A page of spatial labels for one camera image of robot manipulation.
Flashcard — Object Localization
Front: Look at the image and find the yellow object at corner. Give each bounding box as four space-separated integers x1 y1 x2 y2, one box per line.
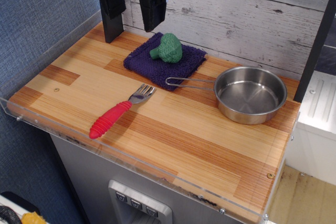
21 212 47 224

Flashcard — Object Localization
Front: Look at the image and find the clear acrylic table guard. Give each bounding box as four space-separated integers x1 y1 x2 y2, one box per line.
1 12 300 223

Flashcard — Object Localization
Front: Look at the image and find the fork with red handle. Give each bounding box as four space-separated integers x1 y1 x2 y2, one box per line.
89 83 155 139

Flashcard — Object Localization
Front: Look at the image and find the green toy broccoli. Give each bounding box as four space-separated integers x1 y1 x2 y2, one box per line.
150 33 183 63

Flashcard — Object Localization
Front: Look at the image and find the black vertical post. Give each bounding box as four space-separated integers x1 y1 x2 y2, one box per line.
293 0 335 103
101 11 123 43

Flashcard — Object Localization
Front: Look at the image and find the grey toy fridge cabinet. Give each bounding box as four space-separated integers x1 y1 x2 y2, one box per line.
51 136 237 223

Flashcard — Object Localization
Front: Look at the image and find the black cable at corner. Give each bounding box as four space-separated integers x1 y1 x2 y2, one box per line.
0 205 22 224

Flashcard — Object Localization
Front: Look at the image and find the purple folded cloth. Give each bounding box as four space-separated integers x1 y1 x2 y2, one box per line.
123 33 206 91

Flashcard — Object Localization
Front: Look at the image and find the silver pot with wire handle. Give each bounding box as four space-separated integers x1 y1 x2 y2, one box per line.
165 66 288 125

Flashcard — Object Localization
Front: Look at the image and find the white toy sink unit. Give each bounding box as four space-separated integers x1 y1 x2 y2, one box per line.
285 71 335 185

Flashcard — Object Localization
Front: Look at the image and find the silver dispenser button panel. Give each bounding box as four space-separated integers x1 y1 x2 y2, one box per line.
108 180 173 223

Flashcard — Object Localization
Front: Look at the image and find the black right vertical post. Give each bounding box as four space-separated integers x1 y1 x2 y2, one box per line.
293 0 335 103

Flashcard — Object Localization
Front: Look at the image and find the black left vertical post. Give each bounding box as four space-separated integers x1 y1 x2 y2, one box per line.
101 11 123 43

